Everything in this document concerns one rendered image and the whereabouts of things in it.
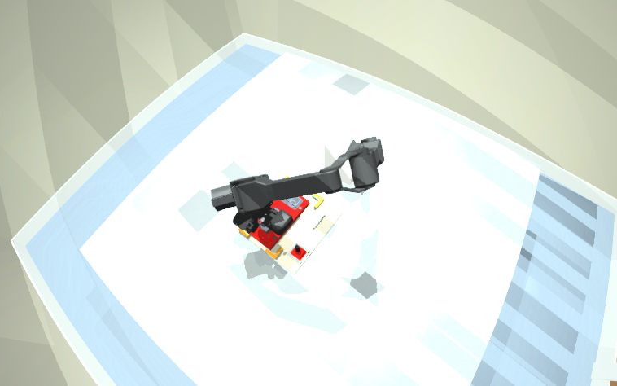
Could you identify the red toy car body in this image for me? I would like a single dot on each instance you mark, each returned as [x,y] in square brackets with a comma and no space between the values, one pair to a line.
[293,206]

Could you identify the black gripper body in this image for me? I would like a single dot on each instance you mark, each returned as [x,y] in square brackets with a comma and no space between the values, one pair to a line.
[279,221]

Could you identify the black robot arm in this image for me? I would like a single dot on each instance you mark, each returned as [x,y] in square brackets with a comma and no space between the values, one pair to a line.
[251,194]

